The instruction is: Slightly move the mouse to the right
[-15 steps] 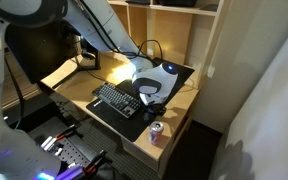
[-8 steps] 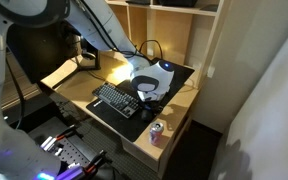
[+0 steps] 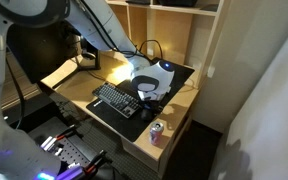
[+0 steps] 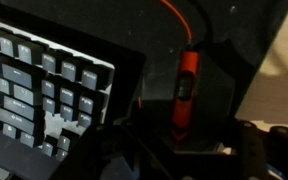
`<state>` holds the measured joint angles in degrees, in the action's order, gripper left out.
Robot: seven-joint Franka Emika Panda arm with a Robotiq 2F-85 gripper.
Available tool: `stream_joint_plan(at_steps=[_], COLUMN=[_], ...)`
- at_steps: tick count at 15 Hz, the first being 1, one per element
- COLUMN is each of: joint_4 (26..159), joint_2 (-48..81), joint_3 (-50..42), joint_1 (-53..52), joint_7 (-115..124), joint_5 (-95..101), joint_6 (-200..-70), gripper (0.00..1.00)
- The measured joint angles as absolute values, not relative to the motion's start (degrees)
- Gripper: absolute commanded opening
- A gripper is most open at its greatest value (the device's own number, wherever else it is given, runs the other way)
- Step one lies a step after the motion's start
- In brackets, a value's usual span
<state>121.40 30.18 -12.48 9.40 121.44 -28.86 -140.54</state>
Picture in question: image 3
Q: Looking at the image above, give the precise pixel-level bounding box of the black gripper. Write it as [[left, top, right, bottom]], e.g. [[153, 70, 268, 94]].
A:
[[141, 99, 165, 114]]

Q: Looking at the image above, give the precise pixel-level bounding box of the black red gaming mouse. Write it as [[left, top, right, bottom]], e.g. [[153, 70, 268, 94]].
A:
[[139, 108, 155, 122]]

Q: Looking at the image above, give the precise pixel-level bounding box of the pink soda can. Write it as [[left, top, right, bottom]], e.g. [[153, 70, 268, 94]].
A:
[[149, 121, 165, 146]]

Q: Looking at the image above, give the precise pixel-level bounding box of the black mechanical keyboard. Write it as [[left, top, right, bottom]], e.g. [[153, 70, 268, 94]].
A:
[[92, 82, 144, 119]]

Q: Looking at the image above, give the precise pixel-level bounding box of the black desk mat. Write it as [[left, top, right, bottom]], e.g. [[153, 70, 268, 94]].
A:
[[85, 57, 196, 144]]

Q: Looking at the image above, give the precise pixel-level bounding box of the black gooseneck desk lamp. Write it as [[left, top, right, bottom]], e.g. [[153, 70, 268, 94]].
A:
[[138, 39, 165, 61]]

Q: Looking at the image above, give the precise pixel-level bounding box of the wooden desk with hutch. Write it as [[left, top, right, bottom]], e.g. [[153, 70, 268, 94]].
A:
[[40, 0, 233, 179]]

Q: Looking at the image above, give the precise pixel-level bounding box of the black monitor stand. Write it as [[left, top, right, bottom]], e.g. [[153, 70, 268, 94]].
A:
[[52, 49, 102, 90]]

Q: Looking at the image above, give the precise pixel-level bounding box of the small flat black shelf item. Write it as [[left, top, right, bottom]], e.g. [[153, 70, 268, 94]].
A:
[[125, 0, 152, 6]]

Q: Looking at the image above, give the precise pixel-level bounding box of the large black shelf item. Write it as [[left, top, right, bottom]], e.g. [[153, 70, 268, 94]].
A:
[[157, 0, 198, 8]]

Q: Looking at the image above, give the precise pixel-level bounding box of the white wall outlet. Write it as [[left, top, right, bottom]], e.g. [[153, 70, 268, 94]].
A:
[[207, 65, 216, 79]]

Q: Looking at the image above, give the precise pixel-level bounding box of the red handled black clamp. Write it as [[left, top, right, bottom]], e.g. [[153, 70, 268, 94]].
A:
[[40, 124, 82, 151], [55, 149, 113, 180]]

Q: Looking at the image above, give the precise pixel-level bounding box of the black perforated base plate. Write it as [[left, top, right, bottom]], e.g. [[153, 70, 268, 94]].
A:
[[28, 116, 118, 180]]

